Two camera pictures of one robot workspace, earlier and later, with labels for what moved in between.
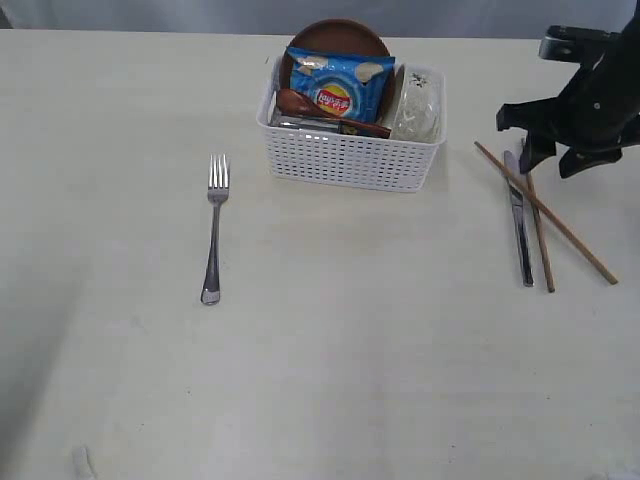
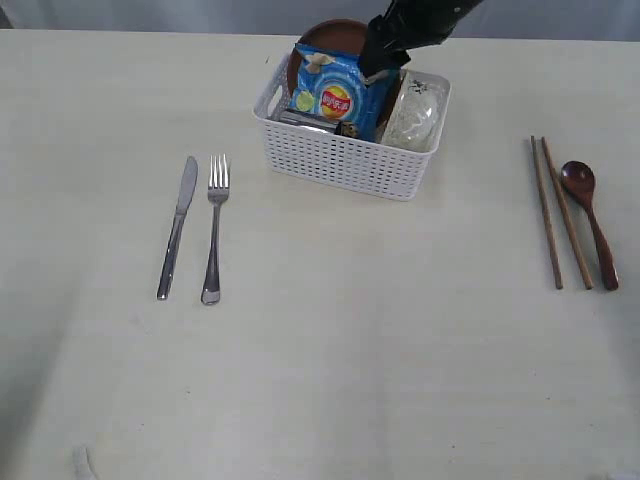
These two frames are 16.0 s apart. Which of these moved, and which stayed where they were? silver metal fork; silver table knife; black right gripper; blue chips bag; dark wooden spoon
Moved: black right gripper; dark wooden spoon; silver table knife
Stayed: silver metal fork; blue chips bag
